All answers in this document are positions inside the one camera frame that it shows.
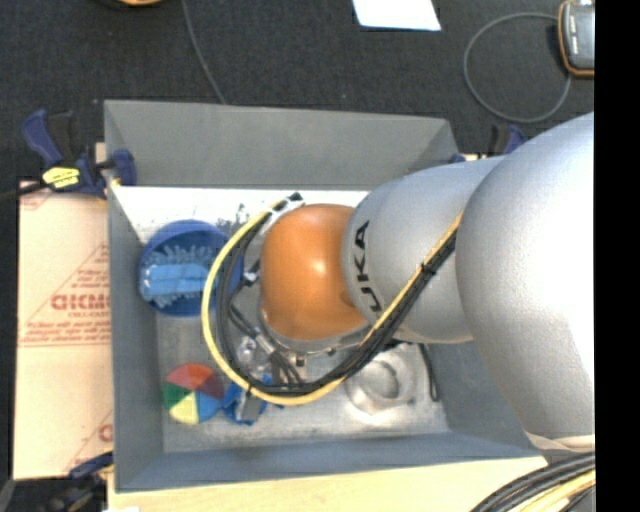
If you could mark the small blue object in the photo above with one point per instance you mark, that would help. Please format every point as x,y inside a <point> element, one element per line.
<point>231,401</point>

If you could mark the multicoloured segmented ball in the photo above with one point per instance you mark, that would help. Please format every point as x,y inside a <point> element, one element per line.
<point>192,392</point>

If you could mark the light blue brush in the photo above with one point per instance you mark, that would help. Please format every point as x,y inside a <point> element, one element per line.
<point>172,281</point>

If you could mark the blue round bowl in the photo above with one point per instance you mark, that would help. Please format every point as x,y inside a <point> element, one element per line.
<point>176,232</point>

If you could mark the brown cardboard board, red print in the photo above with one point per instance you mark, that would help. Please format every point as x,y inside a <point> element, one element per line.
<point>60,380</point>

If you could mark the grey metal bin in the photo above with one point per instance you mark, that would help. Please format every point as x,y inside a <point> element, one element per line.
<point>280,145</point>

